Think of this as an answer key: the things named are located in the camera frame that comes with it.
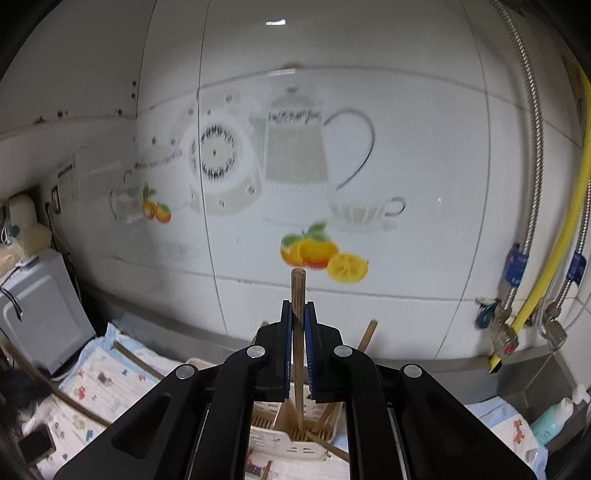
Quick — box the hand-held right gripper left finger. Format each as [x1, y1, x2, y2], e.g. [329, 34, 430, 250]
[53, 300, 293, 480]

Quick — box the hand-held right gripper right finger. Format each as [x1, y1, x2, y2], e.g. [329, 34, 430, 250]
[302, 300, 539, 480]

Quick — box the cream plastic utensil holder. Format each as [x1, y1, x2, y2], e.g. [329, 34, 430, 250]
[186, 356, 350, 462]

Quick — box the printed cartoon car blanket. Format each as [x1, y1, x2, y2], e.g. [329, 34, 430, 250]
[34, 322, 550, 480]

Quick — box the metal water valve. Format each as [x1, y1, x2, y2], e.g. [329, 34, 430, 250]
[538, 302, 568, 349]

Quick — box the white microwave oven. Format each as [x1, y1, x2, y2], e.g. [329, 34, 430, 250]
[0, 249, 98, 374]

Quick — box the light blue bottle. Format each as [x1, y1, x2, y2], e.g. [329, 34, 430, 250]
[531, 385, 589, 446]

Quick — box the black smartphone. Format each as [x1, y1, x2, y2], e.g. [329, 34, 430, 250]
[18, 425, 54, 464]

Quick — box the beige kettle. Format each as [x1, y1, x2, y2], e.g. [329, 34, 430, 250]
[7, 194, 51, 257]

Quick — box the blue handled water valve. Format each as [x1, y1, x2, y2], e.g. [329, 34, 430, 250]
[475, 298, 520, 356]

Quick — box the white wall notice sticker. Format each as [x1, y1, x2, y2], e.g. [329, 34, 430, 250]
[58, 159, 80, 204]

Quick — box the yellow gas hose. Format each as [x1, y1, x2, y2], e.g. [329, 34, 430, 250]
[489, 69, 591, 374]

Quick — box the braided metal hose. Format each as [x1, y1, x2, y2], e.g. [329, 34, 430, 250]
[492, 0, 546, 324]
[545, 157, 591, 319]

